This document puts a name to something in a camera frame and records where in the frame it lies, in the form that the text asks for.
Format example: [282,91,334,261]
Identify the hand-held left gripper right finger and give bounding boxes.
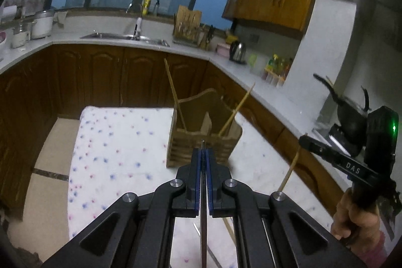
[205,148,367,268]

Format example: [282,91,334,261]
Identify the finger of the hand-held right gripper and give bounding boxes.
[298,134,391,186]

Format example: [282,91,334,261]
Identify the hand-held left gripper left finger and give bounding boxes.
[42,147,202,268]

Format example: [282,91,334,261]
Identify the wooden utensil holder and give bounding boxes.
[166,88,243,169]

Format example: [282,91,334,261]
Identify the wooden chopstick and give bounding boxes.
[163,58,187,132]
[222,217,237,246]
[219,82,256,136]
[278,132,308,194]

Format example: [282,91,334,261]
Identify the metal chopstick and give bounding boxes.
[200,140,208,268]
[192,222,222,268]

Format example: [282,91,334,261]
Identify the person's right forearm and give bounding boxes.
[352,230,390,268]

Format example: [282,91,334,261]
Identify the person's right hand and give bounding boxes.
[330,189,382,249]

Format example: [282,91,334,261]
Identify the black wok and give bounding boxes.
[313,73,372,134]

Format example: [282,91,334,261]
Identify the white kitchen countertop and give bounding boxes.
[0,15,333,147]

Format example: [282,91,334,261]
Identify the white floral tablecloth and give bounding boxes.
[67,106,336,268]

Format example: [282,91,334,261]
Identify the seasoning bottles on counter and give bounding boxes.
[262,67,287,87]

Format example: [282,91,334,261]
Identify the pink container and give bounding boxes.
[216,42,232,57]

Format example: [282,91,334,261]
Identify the steel electric kettle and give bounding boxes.
[229,41,247,64]

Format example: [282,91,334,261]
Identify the dish rack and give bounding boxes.
[172,29,208,47]

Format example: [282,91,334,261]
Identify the wooden cutting board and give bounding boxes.
[174,5,202,36]

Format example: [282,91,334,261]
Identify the kitchen faucet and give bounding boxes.
[126,3,142,38]

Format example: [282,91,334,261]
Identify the steel sink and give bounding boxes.
[80,32,170,47]

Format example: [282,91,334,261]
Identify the beige rag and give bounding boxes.
[55,11,68,29]

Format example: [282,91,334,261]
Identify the white cooker with metal lid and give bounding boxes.
[31,10,56,39]

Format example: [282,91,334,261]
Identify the white jar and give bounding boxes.
[12,25,31,49]

